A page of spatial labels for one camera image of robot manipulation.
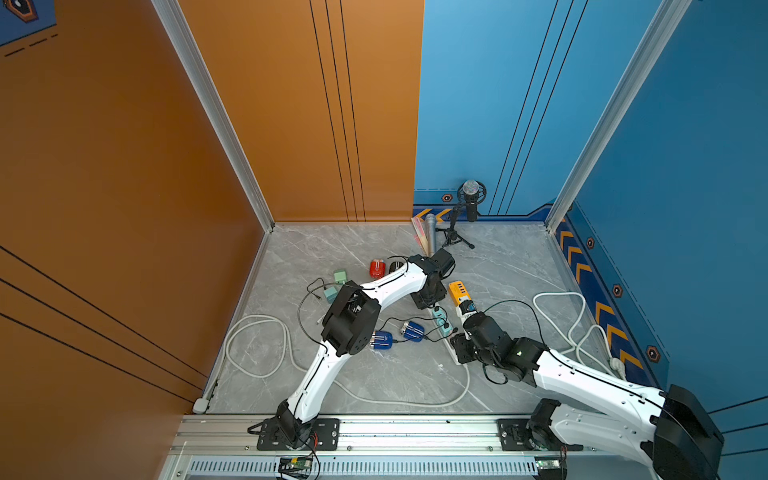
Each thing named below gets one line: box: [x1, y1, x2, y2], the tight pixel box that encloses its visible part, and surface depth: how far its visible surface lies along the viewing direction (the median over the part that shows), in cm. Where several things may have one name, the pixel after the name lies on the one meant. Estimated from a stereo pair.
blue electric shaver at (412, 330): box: [400, 321, 425, 342], surface depth 91 cm
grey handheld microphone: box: [425, 213, 437, 258], surface depth 118 cm
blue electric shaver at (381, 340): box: [370, 330, 393, 350], surface depth 89 cm
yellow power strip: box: [448, 280, 472, 307], surface depth 99 cm
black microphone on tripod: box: [435, 179, 487, 250], surface depth 101 cm
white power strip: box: [430, 302, 463, 366], surface depth 84 cm
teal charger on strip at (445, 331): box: [436, 318, 452, 337], surface depth 84 cm
